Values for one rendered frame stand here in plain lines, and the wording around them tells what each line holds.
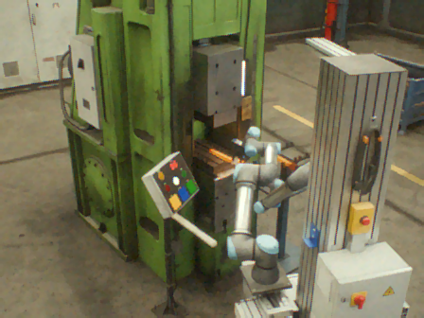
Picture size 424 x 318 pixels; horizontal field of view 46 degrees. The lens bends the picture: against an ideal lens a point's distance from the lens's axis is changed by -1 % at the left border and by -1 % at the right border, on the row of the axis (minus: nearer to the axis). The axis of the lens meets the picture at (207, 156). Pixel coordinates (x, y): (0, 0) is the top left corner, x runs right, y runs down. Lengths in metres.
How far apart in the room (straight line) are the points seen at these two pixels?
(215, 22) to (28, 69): 5.37
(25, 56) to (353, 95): 6.78
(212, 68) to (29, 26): 5.33
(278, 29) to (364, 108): 9.06
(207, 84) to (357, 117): 1.39
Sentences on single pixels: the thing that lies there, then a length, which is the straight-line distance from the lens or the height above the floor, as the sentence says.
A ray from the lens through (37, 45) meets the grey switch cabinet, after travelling 8.26.
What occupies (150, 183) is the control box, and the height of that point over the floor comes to 1.14.
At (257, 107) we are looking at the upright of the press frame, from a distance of 3.77.
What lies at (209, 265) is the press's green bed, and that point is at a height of 0.14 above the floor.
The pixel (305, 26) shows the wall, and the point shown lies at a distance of 11.46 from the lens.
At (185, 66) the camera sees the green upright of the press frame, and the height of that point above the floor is 1.67.
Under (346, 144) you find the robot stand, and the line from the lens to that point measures 2.04.
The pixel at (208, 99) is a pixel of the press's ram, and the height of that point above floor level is 1.48.
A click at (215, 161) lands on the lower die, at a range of 3.49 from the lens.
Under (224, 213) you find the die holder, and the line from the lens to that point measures 3.62.
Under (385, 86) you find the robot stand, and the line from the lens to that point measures 2.03.
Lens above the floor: 2.58
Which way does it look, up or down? 27 degrees down
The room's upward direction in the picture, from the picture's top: straight up
